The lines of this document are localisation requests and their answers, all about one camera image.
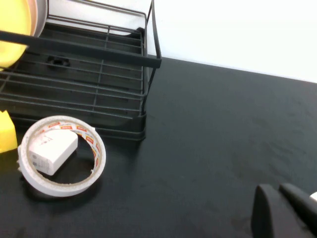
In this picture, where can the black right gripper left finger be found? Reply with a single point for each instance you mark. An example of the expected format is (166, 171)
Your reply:
(270, 218)

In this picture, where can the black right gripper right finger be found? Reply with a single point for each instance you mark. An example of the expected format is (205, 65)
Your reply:
(305, 210)

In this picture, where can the grey plate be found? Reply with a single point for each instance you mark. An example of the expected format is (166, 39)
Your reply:
(40, 15)

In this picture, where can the pink plate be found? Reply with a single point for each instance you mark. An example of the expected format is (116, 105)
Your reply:
(33, 15)

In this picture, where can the yellow plate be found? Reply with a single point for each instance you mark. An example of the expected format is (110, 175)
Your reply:
(12, 19)

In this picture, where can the white tape roll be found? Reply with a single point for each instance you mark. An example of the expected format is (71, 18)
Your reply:
(62, 191)

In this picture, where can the white power adapter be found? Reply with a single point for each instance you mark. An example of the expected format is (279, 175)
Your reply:
(53, 151)

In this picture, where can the black plastic drip tray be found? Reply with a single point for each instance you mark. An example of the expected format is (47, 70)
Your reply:
(74, 81)

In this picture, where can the yellow foam cube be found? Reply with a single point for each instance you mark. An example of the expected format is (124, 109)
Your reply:
(6, 135)

